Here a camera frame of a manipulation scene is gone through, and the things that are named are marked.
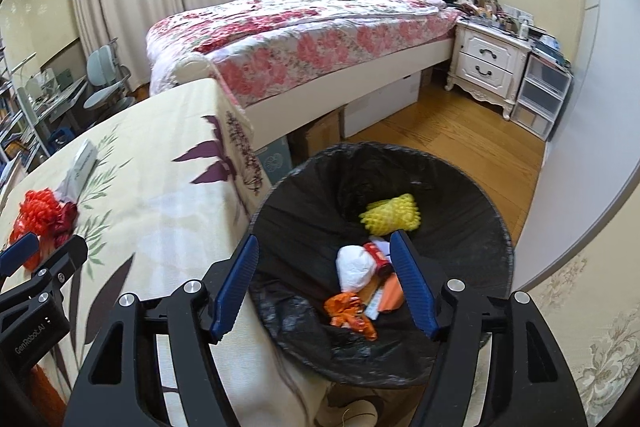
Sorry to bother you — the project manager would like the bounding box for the red plastic bag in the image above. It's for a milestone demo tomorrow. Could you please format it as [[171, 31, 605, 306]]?
[[2, 219, 54, 274]]

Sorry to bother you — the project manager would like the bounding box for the dark red wrapper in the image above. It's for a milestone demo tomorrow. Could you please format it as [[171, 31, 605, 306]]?
[[51, 202, 78, 248]]

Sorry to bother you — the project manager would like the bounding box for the orange foil wrapper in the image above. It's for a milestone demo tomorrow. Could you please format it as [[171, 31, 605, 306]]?
[[324, 291, 378, 341]]

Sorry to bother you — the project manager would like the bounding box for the white plastic bag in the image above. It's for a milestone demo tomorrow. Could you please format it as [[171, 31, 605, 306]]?
[[335, 245, 376, 293]]

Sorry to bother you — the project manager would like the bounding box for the black lined trash bin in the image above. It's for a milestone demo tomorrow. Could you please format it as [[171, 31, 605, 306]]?
[[250, 143, 514, 389]]

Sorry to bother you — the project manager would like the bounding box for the cluttered study desk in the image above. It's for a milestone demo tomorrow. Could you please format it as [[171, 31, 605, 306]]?
[[1, 43, 88, 170]]

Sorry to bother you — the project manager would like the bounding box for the leaf patterned bed cover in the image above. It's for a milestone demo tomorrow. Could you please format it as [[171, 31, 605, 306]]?
[[1, 78, 329, 426]]

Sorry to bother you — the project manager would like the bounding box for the pale green desk chair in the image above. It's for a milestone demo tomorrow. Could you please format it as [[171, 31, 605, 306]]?
[[84, 42, 136, 113]]

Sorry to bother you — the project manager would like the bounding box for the white wardrobe door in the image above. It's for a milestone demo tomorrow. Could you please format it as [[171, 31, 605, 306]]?
[[513, 0, 639, 289]]

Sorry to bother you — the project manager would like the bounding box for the yellow foam fruit net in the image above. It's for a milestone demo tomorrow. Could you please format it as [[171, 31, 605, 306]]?
[[359, 194, 421, 236]]

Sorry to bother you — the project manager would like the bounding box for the brown cardboard box under bed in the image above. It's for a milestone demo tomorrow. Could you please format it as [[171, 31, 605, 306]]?
[[288, 108, 343, 166]]

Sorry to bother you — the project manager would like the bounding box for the clear plastic drawer unit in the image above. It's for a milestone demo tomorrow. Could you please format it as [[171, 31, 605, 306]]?
[[511, 51, 573, 141]]

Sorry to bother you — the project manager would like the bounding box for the pink floral quilt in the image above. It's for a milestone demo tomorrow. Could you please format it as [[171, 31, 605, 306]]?
[[146, 0, 462, 107]]

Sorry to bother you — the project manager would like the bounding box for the white cardboard box under bed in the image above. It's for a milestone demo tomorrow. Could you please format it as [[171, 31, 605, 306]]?
[[343, 72, 421, 138]]

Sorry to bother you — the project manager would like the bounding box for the white two-drawer nightstand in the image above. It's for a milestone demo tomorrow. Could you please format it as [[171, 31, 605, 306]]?
[[445, 18, 532, 120]]

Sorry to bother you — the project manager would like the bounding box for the white tufted bed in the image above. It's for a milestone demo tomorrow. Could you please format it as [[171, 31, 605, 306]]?
[[146, 0, 470, 146]]

